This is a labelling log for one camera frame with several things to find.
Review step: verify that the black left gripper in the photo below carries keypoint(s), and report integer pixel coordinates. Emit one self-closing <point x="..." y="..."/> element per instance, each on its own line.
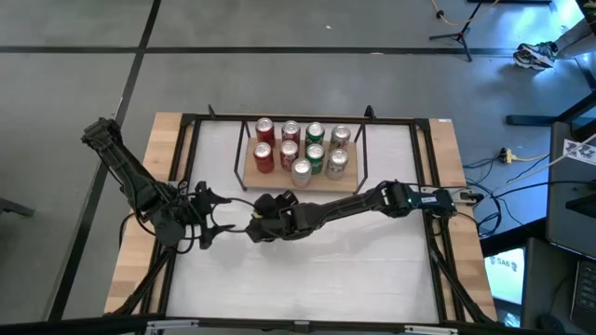
<point x="191" y="211"/>

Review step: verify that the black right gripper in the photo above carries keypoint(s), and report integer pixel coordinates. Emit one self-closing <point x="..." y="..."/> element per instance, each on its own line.
<point x="288" y="222"/>

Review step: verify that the red Coca-Cola can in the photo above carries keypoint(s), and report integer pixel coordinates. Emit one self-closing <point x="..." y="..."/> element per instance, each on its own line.
<point x="263" y="158"/>
<point x="291" y="131"/>
<point x="265" y="132"/>
<point x="288" y="156"/>

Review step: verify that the green Sprite can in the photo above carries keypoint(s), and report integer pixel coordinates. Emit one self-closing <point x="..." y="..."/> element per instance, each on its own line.
<point x="315" y="133"/>
<point x="315" y="157"/>

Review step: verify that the silver Diet Coke can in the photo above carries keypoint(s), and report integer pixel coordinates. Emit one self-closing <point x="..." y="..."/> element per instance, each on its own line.
<point x="336" y="164"/>
<point x="340" y="136"/>

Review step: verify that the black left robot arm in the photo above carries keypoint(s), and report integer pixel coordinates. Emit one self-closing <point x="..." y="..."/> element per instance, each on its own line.
<point x="125" y="172"/>

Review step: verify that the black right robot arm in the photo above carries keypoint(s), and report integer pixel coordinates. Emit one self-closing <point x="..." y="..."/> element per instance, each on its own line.
<point x="354" y="205"/>

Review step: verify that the black rig beam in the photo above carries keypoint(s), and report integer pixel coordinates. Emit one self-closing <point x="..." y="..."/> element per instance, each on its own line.
<point x="70" y="325"/>

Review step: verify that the grey furniture foot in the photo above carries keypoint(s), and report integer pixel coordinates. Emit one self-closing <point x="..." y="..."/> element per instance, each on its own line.
<point x="14" y="207"/>

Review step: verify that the white lit screen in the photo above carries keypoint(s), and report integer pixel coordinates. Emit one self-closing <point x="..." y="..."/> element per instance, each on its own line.
<point x="505" y="279"/>

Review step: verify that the yellow power strip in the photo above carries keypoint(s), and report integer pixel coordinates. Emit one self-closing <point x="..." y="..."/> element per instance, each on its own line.
<point x="505" y="156"/>

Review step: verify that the black tripod stand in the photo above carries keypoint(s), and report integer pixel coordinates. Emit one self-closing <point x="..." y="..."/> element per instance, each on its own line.
<point x="461" y="36"/>

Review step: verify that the black desk leg bar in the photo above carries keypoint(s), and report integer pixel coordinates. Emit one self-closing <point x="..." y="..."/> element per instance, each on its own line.
<point x="531" y="120"/>

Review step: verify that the dark grey desk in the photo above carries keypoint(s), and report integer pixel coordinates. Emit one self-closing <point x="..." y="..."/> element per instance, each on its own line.
<point x="570" y="186"/>

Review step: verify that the person's shoe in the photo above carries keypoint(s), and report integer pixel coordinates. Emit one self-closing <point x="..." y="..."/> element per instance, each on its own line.
<point x="534" y="55"/>

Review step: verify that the white printed paper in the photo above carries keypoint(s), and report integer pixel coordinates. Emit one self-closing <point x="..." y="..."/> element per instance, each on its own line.
<point x="579" y="152"/>

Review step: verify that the black keyboard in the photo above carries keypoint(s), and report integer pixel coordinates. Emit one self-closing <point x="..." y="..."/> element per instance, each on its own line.
<point x="586" y="293"/>

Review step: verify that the person's leg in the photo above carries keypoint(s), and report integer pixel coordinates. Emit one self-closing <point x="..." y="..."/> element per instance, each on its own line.
<point x="577" y="39"/>

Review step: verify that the black metal table frame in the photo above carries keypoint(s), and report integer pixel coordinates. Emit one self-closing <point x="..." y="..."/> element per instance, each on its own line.
<point x="223" y="116"/>

